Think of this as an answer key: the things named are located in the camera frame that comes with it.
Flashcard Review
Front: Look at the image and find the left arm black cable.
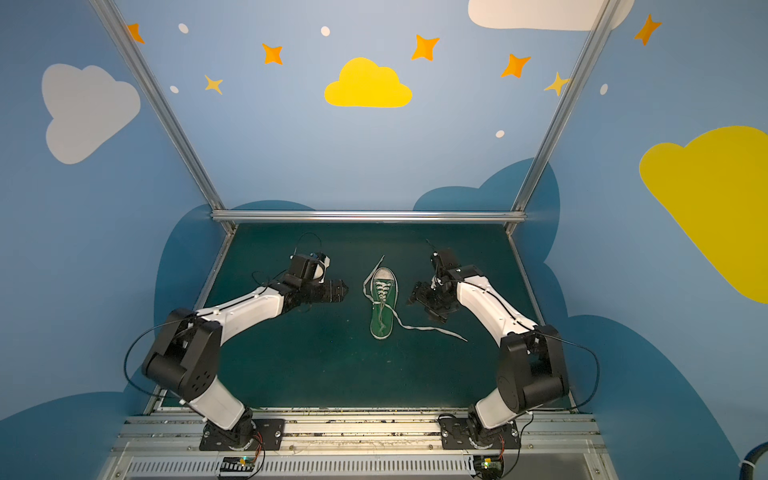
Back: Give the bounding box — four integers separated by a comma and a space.
123, 311, 199, 400

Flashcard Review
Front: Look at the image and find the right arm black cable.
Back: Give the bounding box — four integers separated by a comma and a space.
527, 326, 601, 415

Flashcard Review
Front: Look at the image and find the right controller board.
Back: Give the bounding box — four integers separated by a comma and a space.
471, 456, 504, 480

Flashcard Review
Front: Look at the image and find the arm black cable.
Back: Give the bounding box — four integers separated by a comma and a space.
123, 311, 199, 400
527, 326, 601, 415

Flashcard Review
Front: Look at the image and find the left controller board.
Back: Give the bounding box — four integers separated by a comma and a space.
217, 456, 257, 479

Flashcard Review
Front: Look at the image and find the green canvas sneaker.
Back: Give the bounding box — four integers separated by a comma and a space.
364, 267, 398, 340

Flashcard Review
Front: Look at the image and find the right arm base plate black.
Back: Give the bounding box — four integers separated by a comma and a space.
437, 414, 521, 450

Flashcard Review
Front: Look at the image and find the left aluminium frame post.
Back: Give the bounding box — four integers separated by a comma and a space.
90, 0, 226, 213

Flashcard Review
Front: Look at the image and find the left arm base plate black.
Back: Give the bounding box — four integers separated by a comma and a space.
199, 418, 286, 452

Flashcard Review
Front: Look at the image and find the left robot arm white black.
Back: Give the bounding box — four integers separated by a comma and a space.
141, 280, 349, 431

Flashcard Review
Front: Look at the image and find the front aluminium rail bed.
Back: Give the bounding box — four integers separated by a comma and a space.
99, 407, 618, 479

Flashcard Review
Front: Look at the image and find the back aluminium frame bar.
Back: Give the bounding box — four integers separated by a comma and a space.
212, 210, 526, 224

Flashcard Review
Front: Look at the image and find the aluminium frame post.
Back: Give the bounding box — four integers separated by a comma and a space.
505, 0, 622, 240
90, 0, 226, 213

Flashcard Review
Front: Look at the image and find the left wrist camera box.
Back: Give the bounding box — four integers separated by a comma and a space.
288, 252, 330, 283

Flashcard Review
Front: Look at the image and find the controller board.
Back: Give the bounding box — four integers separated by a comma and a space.
471, 456, 504, 480
217, 456, 257, 479

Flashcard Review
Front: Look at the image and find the right aluminium frame post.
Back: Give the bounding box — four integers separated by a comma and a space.
505, 0, 622, 240

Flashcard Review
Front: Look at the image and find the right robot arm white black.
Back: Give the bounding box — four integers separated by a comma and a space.
409, 265, 570, 430

